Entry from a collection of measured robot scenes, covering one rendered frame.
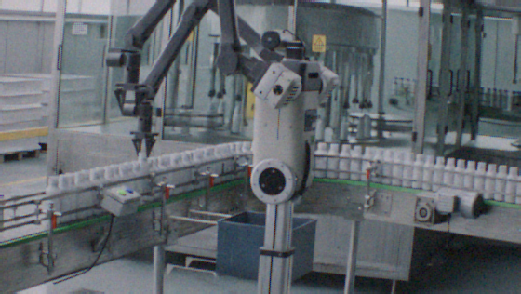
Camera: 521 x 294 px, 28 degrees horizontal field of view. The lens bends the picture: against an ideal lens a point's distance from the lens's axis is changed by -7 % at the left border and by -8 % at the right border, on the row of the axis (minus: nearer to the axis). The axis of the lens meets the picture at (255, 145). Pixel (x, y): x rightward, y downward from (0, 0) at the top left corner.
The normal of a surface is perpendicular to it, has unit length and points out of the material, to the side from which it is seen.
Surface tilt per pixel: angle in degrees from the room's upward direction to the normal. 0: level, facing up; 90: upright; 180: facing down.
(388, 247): 90
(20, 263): 90
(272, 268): 90
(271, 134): 101
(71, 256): 90
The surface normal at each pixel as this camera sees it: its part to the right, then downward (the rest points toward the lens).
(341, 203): -0.23, 0.08
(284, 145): -0.35, 0.26
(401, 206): -0.62, 0.04
